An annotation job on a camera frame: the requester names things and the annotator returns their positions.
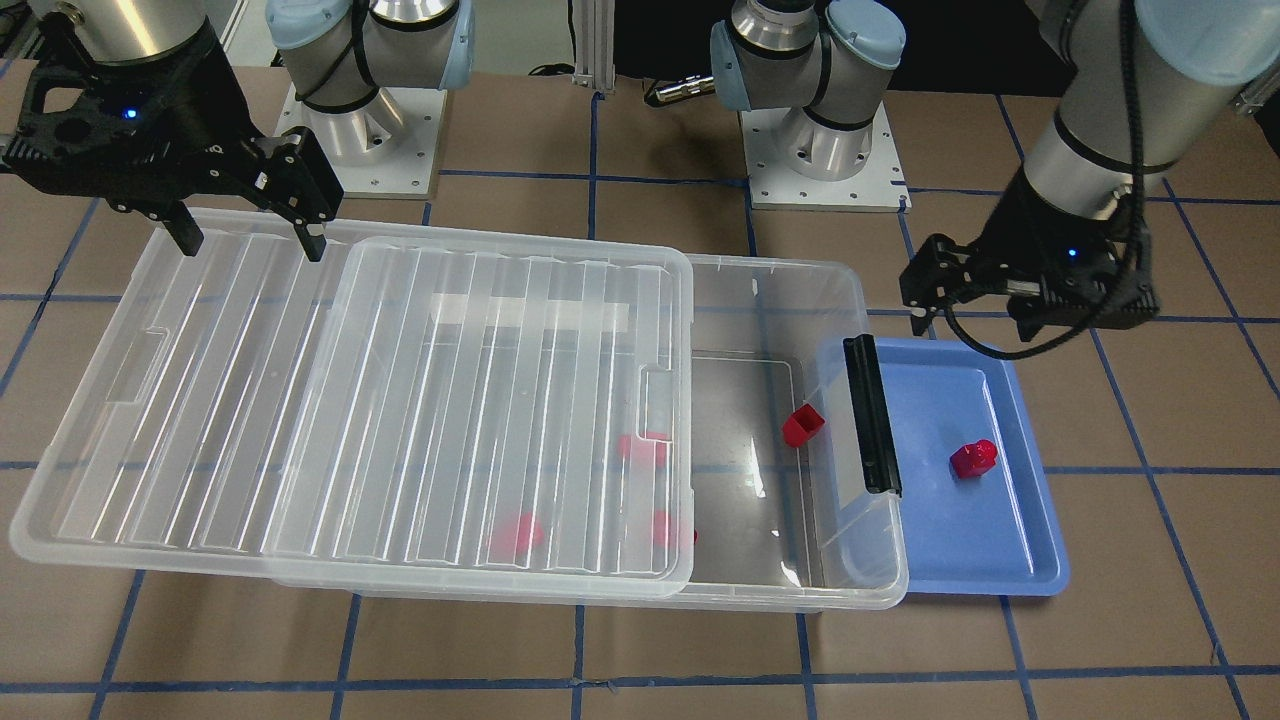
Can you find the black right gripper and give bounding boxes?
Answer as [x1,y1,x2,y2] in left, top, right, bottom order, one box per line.
[3,20,343,263]

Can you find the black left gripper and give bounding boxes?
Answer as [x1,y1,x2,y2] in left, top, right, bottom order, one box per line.
[899,170,1161,342]

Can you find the red block carried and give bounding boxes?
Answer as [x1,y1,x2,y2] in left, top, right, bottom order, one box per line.
[948,438,1000,480]

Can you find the clear plastic box lid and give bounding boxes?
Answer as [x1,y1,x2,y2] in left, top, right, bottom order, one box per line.
[10,210,695,603]

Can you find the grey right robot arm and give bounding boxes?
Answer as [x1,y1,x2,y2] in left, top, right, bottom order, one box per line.
[3,1,343,261]

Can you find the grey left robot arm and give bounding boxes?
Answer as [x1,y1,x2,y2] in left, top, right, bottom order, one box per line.
[899,1,1279,360]

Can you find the clear plastic storage box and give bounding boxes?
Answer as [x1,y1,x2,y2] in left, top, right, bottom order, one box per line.
[262,243,869,612]

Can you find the blue plastic tray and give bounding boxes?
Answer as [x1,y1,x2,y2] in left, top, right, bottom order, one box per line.
[818,336,1071,598]

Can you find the red block under lid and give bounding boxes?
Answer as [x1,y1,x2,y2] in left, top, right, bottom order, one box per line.
[652,511,699,552]
[489,512,547,557]
[616,432,672,468]

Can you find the red block under lid front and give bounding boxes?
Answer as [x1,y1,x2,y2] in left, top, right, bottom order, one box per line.
[652,511,699,552]

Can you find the red block under lid centre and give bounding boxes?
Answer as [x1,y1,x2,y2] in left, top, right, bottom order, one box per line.
[489,512,547,557]

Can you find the black box handle latch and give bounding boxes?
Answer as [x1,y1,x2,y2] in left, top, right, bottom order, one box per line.
[842,333,902,497]

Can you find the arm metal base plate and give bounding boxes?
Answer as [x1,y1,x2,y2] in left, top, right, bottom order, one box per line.
[276,87,451,200]
[739,105,913,213]

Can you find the red block near handle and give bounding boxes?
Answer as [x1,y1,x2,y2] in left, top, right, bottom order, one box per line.
[781,404,826,448]

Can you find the aluminium frame post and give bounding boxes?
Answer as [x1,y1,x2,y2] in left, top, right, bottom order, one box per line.
[568,0,616,95]

